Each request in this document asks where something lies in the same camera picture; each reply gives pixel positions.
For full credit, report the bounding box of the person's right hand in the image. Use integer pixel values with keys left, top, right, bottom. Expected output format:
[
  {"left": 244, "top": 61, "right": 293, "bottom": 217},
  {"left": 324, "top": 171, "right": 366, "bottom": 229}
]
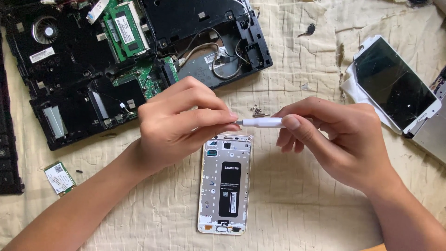
[{"left": 273, "top": 96, "right": 402, "bottom": 195}]

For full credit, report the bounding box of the person's left hand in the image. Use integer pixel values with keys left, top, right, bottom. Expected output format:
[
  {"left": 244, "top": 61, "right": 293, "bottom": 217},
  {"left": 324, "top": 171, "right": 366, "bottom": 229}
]
[{"left": 133, "top": 76, "right": 242, "bottom": 177}]

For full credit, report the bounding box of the white screwdriver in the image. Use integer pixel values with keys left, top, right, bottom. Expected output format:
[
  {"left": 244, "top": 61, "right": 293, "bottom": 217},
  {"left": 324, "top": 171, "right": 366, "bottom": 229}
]
[{"left": 231, "top": 117, "right": 285, "bottom": 129}]

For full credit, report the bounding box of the white smartphone screen panel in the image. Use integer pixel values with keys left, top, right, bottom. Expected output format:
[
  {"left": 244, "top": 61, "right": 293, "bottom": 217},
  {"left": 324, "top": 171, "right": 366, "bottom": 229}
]
[{"left": 353, "top": 35, "right": 443, "bottom": 135}]

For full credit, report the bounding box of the cream quilted cloth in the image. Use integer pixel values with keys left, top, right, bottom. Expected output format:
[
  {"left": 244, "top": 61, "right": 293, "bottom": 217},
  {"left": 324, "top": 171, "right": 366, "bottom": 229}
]
[{"left": 0, "top": 0, "right": 446, "bottom": 251}]

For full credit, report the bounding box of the opened gold smartphone body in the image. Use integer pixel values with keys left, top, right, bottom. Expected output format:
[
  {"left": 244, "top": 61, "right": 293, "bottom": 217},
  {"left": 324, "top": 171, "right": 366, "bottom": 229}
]
[{"left": 197, "top": 133, "right": 253, "bottom": 235}]

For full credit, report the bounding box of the silver metal drive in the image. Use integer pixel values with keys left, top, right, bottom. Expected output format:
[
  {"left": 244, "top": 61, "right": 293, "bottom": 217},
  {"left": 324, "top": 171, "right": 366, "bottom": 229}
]
[{"left": 403, "top": 66, "right": 446, "bottom": 165}]

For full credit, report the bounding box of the pile of small screws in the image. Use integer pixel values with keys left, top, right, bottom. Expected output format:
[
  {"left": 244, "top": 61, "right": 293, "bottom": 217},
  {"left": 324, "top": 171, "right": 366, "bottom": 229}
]
[{"left": 251, "top": 103, "right": 272, "bottom": 118}]

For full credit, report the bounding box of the disassembled black laptop base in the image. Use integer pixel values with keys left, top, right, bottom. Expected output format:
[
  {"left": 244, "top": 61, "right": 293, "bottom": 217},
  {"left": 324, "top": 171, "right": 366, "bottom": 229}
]
[{"left": 0, "top": 0, "right": 274, "bottom": 151}]

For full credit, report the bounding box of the green memory module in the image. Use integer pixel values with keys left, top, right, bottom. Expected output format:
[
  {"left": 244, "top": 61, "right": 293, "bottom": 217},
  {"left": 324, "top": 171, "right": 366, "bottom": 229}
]
[
  {"left": 109, "top": 1, "right": 151, "bottom": 58},
  {"left": 102, "top": 13, "right": 123, "bottom": 63}
]

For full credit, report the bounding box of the small black plastic part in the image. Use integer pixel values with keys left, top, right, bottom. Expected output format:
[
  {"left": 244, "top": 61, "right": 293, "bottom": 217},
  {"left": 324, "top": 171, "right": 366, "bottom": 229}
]
[{"left": 297, "top": 23, "right": 316, "bottom": 38}]

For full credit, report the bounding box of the laptop cooling fan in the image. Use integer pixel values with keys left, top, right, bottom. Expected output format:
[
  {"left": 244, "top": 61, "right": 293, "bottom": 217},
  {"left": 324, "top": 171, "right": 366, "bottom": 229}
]
[{"left": 31, "top": 16, "right": 59, "bottom": 45}]

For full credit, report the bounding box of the black laptop keyboard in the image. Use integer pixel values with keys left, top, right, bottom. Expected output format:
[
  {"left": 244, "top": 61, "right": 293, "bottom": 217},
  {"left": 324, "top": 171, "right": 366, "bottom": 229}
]
[{"left": 0, "top": 31, "right": 25, "bottom": 195}]

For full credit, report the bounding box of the grey antenna cable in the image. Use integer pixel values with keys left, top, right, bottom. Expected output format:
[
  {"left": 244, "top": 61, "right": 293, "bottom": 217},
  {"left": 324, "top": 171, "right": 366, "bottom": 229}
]
[{"left": 178, "top": 27, "right": 252, "bottom": 80}]

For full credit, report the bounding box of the small green wireless card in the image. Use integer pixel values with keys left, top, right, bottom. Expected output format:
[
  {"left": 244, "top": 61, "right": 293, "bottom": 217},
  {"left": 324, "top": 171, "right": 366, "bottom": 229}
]
[{"left": 44, "top": 161, "right": 77, "bottom": 197}]

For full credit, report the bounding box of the white ribbon cable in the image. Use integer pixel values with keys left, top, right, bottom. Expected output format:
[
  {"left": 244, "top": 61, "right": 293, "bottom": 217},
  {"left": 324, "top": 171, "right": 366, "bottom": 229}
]
[{"left": 86, "top": 0, "right": 111, "bottom": 24}]

